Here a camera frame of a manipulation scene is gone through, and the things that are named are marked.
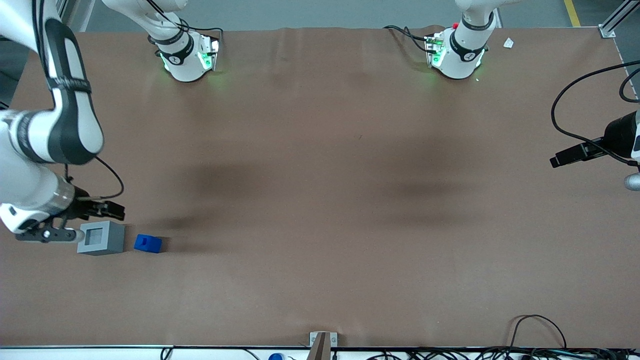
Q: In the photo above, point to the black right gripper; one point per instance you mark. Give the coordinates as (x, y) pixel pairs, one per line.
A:
(81, 207)

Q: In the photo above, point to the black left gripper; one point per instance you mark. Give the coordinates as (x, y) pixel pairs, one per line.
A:
(618, 136)

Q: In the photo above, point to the blue plastic part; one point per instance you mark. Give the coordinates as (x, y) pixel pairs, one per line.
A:
(147, 243)

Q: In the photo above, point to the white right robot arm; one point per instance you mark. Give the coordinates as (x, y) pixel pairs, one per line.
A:
(75, 125)

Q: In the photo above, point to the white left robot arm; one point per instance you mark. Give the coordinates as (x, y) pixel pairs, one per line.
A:
(457, 55)

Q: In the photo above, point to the gray square base block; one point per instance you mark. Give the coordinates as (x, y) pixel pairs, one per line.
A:
(112, 245)

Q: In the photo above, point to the small white paper scrap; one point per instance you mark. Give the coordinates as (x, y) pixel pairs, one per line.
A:
(508, 43)

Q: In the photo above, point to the brown table cover sheet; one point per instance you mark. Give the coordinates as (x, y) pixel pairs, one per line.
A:
(320, 200)

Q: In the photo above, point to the aluminium frame profile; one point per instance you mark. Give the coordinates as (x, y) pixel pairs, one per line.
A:
(80, 12)
(620, 17)

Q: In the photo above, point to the metal mounting bracket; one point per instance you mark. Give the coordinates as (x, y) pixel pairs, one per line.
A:
(334, 340)

